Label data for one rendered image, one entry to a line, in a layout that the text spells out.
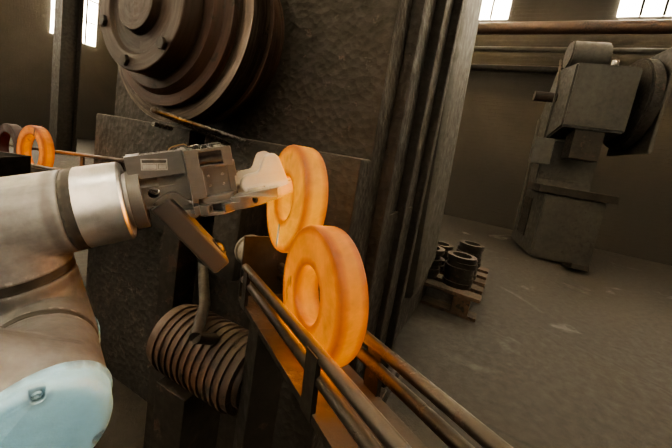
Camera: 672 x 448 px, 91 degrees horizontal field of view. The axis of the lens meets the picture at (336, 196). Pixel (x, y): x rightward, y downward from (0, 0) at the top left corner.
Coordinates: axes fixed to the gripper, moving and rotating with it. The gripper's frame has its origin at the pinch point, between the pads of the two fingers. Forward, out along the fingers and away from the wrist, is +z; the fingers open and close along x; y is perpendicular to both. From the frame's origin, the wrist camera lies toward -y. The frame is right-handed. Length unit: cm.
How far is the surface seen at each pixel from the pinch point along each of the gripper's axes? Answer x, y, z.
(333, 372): -23.7, -10.2, -7.0
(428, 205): 60, -34, 81
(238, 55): 29.7, 22.5, 1.7
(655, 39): 202, 69, 662
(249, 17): 28.2, 29.4, 4.7
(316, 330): -16.6, -11.5, -5.4
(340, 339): -20.6, -10.2, -4.7
